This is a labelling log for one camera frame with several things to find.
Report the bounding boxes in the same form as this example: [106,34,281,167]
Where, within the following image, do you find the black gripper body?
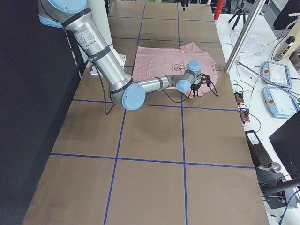
[191,74,211,90]

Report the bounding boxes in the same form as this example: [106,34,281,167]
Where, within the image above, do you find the pink snoopy t-shirt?
[129,42,218,98]

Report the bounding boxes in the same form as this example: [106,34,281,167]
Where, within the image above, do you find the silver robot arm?
[38,0,209,110]

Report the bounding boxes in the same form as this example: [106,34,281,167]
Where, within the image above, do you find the orange black connector box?
[234,92,244,105]

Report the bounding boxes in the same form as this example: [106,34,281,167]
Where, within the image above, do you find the clear plastic bag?
[239,34,263,54]

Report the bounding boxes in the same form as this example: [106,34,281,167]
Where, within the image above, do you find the blue tape grid lines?
[50,2,256,225]

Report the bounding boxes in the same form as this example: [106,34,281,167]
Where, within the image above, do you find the upper blue teach pendant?
[261,61,292,89]

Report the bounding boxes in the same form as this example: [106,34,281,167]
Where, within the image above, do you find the blue teach pendant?
[261,61,292,89]
[262,86,300,119]

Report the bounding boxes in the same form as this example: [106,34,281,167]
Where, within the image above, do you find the red fire extinguisher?
[214,0,224,20]

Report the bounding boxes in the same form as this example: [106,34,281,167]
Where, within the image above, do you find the lower blue teach pendant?
[262,86,300,119]

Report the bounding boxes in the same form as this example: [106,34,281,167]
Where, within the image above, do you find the black box with label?
[245,130,273,167]

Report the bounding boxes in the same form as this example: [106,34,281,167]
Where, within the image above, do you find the black monitor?
[269,112,300,174]

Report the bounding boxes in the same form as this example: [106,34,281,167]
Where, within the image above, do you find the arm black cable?
[77,39,219,115]

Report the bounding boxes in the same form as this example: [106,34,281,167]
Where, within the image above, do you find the black camera tripod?
[228,0,246,31]

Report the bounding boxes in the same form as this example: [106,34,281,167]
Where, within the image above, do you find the aluminium frame post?
[224,0,265,73]

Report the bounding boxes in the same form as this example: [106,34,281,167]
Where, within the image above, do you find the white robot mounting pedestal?
[87,0,126,69]

